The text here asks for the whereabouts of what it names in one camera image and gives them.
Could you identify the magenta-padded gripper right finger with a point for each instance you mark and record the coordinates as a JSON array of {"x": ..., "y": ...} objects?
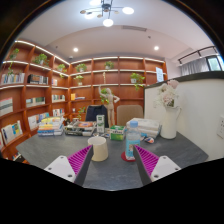
[{"x": 165, "y": 166}]

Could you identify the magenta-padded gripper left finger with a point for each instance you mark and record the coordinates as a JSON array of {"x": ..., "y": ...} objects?
[{"x": 61, "y": 166}]

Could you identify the clear blue-capped water bottle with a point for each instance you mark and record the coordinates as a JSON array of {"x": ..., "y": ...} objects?
[{"x": 132, "y": 140}]

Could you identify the colourful round badge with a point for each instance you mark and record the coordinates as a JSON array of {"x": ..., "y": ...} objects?
[{"x": 149, "y": 140}]

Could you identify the cream paper cup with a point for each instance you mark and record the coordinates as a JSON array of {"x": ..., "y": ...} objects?
[{"x": 98, "y": 150}]

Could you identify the stack of colourful books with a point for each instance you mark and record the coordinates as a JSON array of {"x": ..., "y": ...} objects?
[{"x": 50, "y": 127}]

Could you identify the white pitcher vase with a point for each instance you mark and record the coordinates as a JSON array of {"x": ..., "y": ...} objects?
[{"x": 169, "y": 125}]

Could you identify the stack of dark books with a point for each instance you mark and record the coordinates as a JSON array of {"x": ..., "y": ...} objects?
[{"x": 80, "y": 128}]

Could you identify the flat round red coaster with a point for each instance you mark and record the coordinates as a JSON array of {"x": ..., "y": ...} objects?
[{"x": 123, "y": 157}]

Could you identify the green box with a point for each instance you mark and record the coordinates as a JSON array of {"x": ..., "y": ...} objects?
[{"x": 117, "y": 133}]

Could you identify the dark chair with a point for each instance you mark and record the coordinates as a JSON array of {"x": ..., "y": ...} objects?
[{"x": 96, "y": 115}]

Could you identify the beige chair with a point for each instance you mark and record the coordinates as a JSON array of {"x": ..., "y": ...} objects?
[{"x": 130, "y": 114}]

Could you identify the pink and white flowers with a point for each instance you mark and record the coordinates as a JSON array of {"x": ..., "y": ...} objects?
[{"x": 166, "y": 95}]

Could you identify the wooden artist mannequin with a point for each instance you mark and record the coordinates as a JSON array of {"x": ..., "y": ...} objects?
[{"x": 110, "y": 106}]

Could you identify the brown wooden shelf unit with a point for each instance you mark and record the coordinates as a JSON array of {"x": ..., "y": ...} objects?
[{"x": 40, "y": 90}]

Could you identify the grey curtain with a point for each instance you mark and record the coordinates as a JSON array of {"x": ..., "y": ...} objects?
[{"x": 194, "y": 66}]

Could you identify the window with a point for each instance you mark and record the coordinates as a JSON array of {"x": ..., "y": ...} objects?
[{"x": 215, "y": 63}]

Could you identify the round recessed ceiling light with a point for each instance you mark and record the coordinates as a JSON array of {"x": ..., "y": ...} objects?
[
  {"x": 156, "y": 48},
  {"x": 75, "y": 49}
]

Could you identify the ceiling air vent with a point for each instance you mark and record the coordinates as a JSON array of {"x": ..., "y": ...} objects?
[{"x": 134, "y": 28}]

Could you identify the branched ceiling lamp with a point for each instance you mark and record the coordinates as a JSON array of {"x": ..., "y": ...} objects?
[{"x": 106, "y": 10}]

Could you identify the white wall socket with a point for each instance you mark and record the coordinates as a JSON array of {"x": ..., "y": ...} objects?
[{"x": 220, "y": 127}]

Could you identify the black ceiling track rail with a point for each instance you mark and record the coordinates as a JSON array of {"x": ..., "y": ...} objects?
[{"x": 198, "y": 52}]

